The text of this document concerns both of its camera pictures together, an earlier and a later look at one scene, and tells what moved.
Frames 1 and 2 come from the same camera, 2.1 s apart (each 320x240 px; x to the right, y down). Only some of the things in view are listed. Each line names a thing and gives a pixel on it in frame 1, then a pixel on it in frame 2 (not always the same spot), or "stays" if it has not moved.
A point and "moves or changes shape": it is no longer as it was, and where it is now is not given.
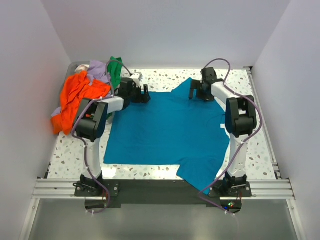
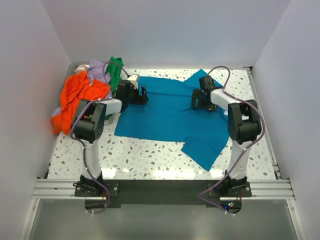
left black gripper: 144,98 stays
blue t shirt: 172,128 moves or changes shape
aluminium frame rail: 64,189 stays
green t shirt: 116,67 stays
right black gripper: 195,85 to 197,94
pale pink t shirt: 81,67 stays
